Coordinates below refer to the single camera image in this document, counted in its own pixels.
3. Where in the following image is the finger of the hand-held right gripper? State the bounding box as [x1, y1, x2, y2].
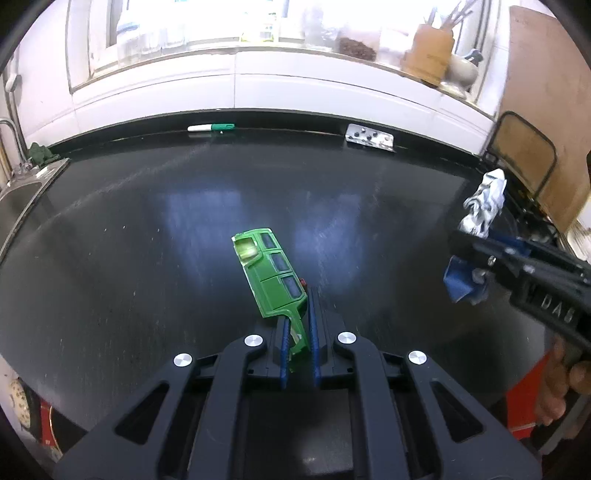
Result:
[449, 229, 525, 289]
[490, 234, 580, 265]

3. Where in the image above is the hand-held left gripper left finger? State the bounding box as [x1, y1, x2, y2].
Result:
[55, 318, 293, 480]

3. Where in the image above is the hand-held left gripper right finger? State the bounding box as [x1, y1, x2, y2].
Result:
[307, 287, 542, 480]

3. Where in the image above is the white blue wrapper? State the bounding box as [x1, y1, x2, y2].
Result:
[442, 168, 508, 306]

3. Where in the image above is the green toy car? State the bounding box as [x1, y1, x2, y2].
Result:
[232, 227, 310, 370]

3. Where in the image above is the person's right hand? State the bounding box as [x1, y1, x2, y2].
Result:
[537, 340, 591, 429]

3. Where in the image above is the red container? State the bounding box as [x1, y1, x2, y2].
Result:
[505, 357, 557, 440]

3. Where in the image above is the rectangular wooden board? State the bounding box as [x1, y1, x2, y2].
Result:
[499, 6, 591, 234]

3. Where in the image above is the silver blister pill pack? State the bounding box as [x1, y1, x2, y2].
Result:
[345, 123, 396, 152]

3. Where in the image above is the white ceramic jar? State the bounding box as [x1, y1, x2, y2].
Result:
[444, 47, 484, 92]

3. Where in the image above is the wooden utensil holder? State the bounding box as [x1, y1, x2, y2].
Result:
[401, 0, 481, 87]

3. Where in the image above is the green white marker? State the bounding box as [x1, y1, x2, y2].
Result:
[187, 123, 236, 135]

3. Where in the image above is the jar of brown beans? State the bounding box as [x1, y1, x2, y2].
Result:
[334, 25, 380, 62]

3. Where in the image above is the red box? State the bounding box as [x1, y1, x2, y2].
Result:
[38, 401, 64, 459]

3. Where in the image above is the spotted round item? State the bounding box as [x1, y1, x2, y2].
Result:
[8, 377, 37, 435]

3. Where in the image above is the steel sink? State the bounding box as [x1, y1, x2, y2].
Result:
[0, 158, 71, 261]

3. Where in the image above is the green cloth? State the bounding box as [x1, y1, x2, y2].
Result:
[25, 142, 64, 168]

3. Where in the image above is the window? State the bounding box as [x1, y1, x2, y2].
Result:
[65, 0, 506, 93]

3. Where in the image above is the steel faucet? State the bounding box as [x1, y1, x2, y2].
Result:
[0, 117, 29, 178]

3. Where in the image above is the black wire rack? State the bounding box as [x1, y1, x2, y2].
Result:
[484, 111, 558, 206]

